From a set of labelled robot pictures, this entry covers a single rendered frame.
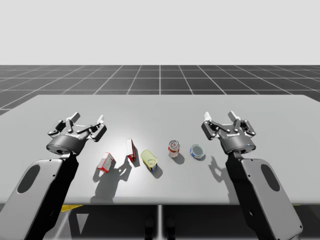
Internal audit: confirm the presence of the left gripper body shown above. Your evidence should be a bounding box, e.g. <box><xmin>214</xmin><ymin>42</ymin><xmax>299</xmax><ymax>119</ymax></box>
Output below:
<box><xmin>46</xmin><ymin>129</ymin><xmax>92</xmax><ymax>156</ymax></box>

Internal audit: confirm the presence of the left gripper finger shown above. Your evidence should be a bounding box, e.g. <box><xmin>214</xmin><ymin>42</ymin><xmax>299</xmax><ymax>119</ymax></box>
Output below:
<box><xmin>76</xmin><ymin>114</ymin><xmax>108</xmax><ymax>143</ymax></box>
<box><xmin>47</xmin><ymin>112</ymin><xmax>81</xmax><ymax>138</ymax></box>

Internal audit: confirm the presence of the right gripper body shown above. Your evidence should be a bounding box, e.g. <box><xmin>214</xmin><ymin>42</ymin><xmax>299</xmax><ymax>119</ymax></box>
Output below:
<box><xmin>217</xmin><ymin>129</ymin><xmax>257</xmax><ymax>155</ymax></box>

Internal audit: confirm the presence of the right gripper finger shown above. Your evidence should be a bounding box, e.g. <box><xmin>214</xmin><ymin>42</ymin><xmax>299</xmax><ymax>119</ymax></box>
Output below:
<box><xmin>227</xmin><ymin>110</ymin><xmax>258</xmax><ymax>138</ymax></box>
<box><xmin>201</xmin><ymin>111</ymin><xmax>231</xmax><ymax>141</ymax></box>

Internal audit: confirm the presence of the blue flat can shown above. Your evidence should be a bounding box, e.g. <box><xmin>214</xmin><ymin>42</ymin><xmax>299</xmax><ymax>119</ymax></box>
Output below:
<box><xmin>189</xmin><ymin>143</ymin><xmax>206</xmax><ymax>160</ymax></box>

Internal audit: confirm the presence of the red and white carton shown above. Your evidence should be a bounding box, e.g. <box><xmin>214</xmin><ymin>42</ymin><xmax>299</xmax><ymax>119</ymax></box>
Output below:
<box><xmin>96</xmin><ymin>152</ymin><xmax>117</xmax><ymax>173</ymax></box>

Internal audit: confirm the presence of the red and white can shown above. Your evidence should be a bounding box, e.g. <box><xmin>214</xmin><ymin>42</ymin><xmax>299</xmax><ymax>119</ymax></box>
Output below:
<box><xmin>167</xmin><ymin>139</ymin><xmax>181</xmax><ymax>159</ymax></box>

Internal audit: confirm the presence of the green and blue rectangular can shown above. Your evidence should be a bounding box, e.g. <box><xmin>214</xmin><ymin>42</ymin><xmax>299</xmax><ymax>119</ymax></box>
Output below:
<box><xmin>140</xmin><ymin>149</ymin><xmax>159</xmax><ymax>172</ymax></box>

